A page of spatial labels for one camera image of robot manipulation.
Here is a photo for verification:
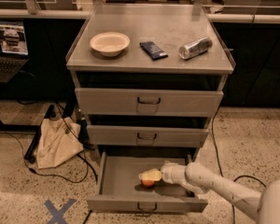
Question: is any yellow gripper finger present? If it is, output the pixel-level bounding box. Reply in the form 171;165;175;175
138;169;162;181

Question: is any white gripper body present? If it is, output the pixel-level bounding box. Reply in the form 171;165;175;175
161;161;187;185

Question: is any orange fruit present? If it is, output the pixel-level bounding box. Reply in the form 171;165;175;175
141;180;155;188

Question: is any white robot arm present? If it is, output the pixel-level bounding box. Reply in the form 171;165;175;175
139;161;280;224

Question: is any grey bottom drawer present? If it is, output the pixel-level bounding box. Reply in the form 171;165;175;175
87;147;207;214

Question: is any grey drawer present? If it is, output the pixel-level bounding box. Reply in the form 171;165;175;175
87;147;207;214
76;88;223;118
87;125;208;147

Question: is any grey middle drawer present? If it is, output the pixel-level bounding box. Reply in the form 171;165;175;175
87;125;208;147

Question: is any grey metal drawer cabinet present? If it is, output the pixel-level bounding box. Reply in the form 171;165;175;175
65;3;236;161

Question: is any grey top drawer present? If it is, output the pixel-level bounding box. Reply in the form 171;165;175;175
76;88;223;118

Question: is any beige cloth bag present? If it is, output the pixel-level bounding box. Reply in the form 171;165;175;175
36;117;83;169

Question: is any blue tape cross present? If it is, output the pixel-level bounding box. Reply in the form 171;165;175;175
44;199;77;224

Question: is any dark blue snack bar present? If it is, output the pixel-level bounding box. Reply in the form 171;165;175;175
139;41;168;61

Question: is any black desk leg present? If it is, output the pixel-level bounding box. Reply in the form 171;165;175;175
24;105;54;163

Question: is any silver drink can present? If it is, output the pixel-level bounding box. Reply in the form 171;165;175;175
178;36;213;60

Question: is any white paper bowl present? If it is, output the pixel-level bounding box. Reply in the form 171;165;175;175
90;32;130;57

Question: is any open laptop computer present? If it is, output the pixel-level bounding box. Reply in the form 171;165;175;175
0;20;29;83

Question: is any black floor cable right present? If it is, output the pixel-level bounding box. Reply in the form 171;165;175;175
210;107;267;224

